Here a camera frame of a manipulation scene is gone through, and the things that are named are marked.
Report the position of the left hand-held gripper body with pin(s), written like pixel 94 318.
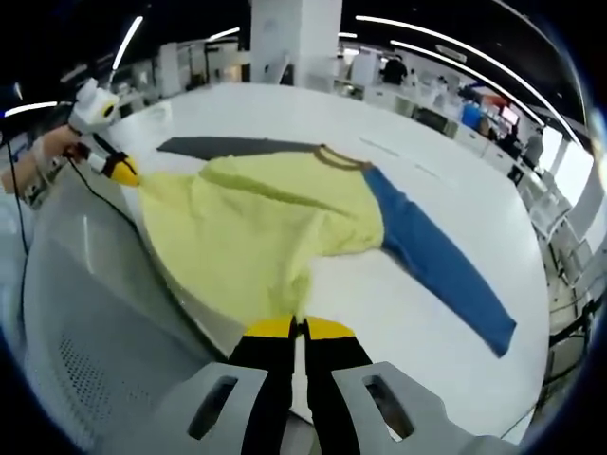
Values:
pixel 95 109

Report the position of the white office desk row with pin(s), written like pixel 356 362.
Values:
pixel 474 137

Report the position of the group of white office chairs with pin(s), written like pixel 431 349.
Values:
pixel 555 213

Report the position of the tall white cabinet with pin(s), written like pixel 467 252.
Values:
pixel 364 67

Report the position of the yellow garment with blue sleeve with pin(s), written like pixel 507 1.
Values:
pixel 265 223

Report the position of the blue bin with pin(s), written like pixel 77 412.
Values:
pixel 471 115

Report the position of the short ceiling light strip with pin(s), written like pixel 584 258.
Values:
pixel 224 33
pixel 127 42
pixel 31 109

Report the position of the person's left hand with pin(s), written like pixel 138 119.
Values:
pixel 64 143

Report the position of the white wristband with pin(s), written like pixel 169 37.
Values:
pixel 40 156

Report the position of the white shelf unit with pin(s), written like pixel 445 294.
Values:
pixel 182 71

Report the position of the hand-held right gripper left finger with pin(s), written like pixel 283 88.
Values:
pixel 199 417

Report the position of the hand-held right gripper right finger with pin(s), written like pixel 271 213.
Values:
pixel 393 422

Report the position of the white square pillar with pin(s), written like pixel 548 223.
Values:
pixel 294 42

